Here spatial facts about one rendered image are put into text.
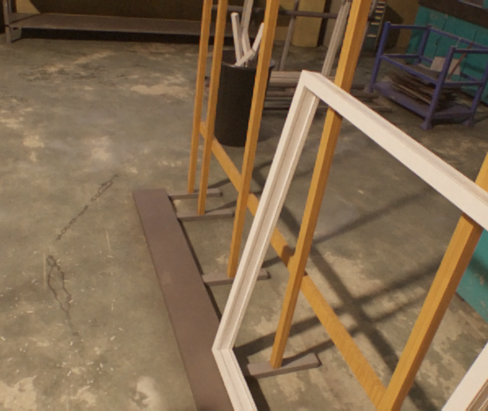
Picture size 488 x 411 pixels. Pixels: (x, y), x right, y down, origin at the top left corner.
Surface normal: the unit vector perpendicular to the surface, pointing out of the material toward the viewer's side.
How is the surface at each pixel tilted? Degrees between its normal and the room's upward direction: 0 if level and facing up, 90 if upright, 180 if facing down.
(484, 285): 90
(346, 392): 0
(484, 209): 82
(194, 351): 0
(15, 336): 0
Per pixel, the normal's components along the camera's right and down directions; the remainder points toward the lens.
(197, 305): 0.12, -0.85
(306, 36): 0.31, 0.52
